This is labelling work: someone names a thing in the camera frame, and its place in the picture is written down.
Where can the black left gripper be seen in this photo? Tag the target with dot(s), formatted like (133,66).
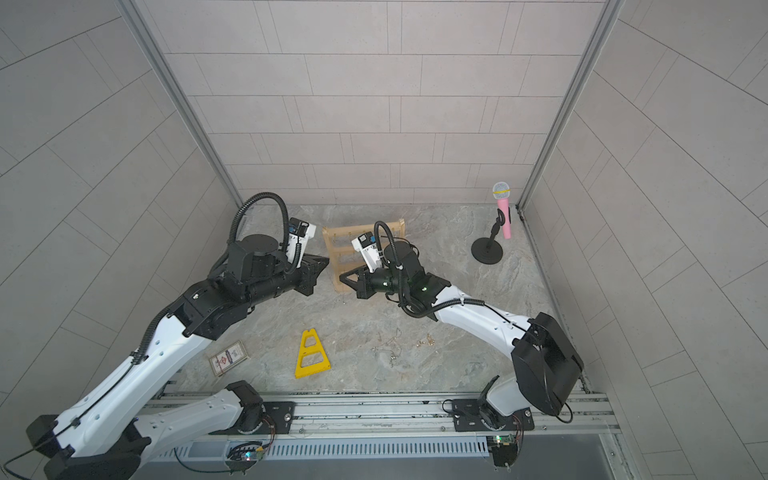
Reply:
(310,271)

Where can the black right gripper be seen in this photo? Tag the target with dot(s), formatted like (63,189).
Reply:
(367,286)

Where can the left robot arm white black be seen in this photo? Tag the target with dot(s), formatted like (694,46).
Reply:
(105,435)

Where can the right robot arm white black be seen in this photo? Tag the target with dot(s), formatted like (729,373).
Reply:
(546,364)

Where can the wooden jewelry display stand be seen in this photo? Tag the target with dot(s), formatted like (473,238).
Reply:
(343,257)

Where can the black microphone stand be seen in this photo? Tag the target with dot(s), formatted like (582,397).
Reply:
(487,250)

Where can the pink toy microphone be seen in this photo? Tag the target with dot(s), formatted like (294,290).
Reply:
(501,193)

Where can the left green circuit board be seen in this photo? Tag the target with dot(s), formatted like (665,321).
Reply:
(242,456)

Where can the green circuit board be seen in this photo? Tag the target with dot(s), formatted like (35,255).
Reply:
(503,450)
(242,456)

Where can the right green circuit board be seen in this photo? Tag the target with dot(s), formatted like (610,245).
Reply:
(503,450)

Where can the yellow triangular plastic frame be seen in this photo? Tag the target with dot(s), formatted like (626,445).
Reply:
(312,357)

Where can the aluminium mounting rail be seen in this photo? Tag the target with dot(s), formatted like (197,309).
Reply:
(436,414)

